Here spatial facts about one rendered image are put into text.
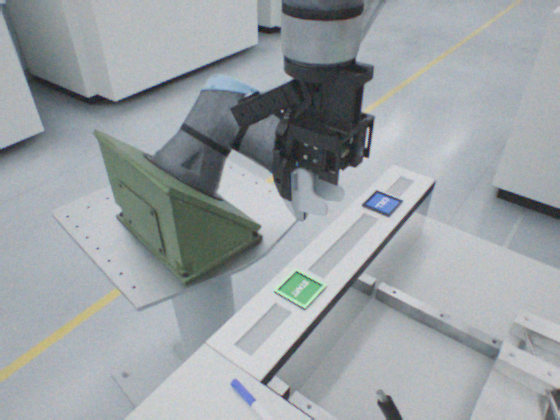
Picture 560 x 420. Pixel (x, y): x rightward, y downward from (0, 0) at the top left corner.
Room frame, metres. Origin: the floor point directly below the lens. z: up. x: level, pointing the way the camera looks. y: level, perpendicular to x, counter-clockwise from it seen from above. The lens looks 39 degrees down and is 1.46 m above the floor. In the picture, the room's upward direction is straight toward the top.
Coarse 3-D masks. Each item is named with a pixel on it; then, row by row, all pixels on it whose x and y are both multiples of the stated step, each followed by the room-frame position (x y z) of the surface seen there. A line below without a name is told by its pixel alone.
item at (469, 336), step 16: (384, 288) 0.55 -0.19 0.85; (400, 304) 0.52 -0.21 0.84; (416, 304) 0.51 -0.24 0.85; (416, 320) 0.50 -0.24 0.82; (432, 320) 0.49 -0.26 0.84; (448, 320) 0.48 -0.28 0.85; (448, 336) 0.47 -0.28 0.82; (464, 336) 0.45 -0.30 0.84; (480, 336) 0.44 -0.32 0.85; (480, 352) 0.43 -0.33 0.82; (496, 352) 0.42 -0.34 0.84
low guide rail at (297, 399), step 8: (296, 392) 0.35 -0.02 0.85; (288, 400) 0.34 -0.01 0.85; (296, 400) 0.34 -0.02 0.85; (304, 400) 0.34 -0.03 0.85; (304, 408) 0.32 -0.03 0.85; (312, 408) 0.32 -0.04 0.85; (320, 408) 0.32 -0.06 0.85; (312, 416) 0.31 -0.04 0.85; (320, 416) 0.31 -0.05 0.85; (328, 416) 0.31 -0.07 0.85
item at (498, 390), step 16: (512, 320) 0.45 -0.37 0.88; (512, 336) 0.42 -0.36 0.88; (528, 352) 0.39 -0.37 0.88; (544, 352) 0.39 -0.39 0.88; (496, 384) 0.34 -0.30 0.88; (512, 384) 0.34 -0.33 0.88; (480, 400) 0.32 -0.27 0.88; (496, 400) 0.32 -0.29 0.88; (512, 400) 0.32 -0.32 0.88; (528, 400) 0.32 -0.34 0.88; (544, 400) 0.32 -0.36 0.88; (480, 416) 0.30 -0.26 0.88; (496, 416) 0.30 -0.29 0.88; (512, 416) 0.30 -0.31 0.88; (528, 416) 0.29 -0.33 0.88; (544, 416) 0.29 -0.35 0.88
